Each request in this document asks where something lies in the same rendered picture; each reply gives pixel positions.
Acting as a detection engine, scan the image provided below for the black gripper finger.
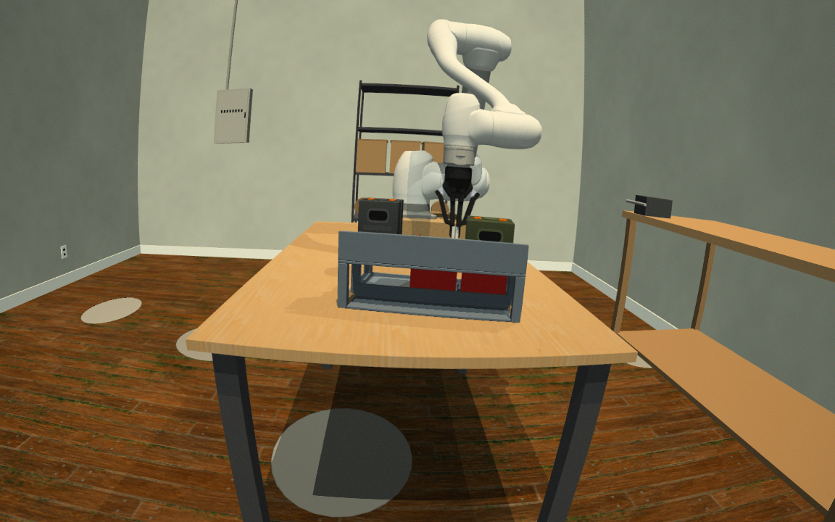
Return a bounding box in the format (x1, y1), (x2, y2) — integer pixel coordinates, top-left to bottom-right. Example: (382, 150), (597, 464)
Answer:
(435, 186), (456, 239)
(454, 187), (480, 239)

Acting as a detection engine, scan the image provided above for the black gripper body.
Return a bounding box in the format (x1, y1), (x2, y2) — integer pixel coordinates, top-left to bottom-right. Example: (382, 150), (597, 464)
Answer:
(443, 165), (473, 199)

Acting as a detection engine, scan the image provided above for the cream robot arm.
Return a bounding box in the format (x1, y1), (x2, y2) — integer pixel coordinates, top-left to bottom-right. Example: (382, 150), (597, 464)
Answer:
(393, 20), (542, 219)

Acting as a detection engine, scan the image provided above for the olive green case with orange latches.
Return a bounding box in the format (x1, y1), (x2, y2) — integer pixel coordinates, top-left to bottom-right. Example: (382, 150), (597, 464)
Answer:
(465, 215), (515, 243)

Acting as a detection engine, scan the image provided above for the black tool case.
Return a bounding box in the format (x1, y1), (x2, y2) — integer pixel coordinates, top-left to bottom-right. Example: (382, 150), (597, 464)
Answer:
(358, 198), (404, 234)

